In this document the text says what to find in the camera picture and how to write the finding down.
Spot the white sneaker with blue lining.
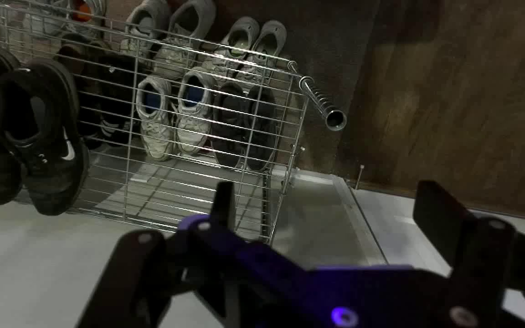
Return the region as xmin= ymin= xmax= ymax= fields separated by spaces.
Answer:
xmin=174 ymin=66 xmax=217 ymax=157
xmin=135 ymin=75 xmax=176 ymax=163

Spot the shoe with red lining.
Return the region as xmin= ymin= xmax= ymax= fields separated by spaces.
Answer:
xmin=22 ymin=0 xmax=112 ymax=41

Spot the black sneakers pair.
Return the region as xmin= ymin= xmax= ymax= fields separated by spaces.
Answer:
xmin=0 ymin=61 xmax=93 ymax=217

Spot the metal wire shoe rack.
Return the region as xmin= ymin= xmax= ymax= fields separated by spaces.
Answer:
xmin=0 ymin=0 xmax=351 ymax=246

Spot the light grey slip-on shoe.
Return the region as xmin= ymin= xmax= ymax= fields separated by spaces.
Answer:
xmin=121 ymin=0 xmax=174 ymax=59
xmin=154 ymin=0 xmax=219 ymax=81

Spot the small light grey shoe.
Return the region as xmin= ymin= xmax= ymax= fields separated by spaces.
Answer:
xmin=237 ymin=19 xmax=290 ymax=88
xmin=205 ymin=15 xmax=263 ymax=81

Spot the black shoe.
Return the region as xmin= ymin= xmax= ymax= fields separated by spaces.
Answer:
xmin=55 ymin=41 xmax=139 ymax=152

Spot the dark grey shoe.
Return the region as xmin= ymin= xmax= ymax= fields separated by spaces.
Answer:
xmin=210 ymin=81 xmax=254 ymax=170
xmin=247 ymin=84 xmax=285 ymax=174

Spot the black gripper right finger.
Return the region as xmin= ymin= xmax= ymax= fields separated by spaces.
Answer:
xmin=412 ymin=179 xmax=525 ymax=328

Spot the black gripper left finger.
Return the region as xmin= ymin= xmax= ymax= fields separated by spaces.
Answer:
xmin=77 ymin=181 xmax=278 ymax=328

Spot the brown wooden door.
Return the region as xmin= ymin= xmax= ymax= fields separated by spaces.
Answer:
xmin=301 ymin=0 xmax=525 ymax=223

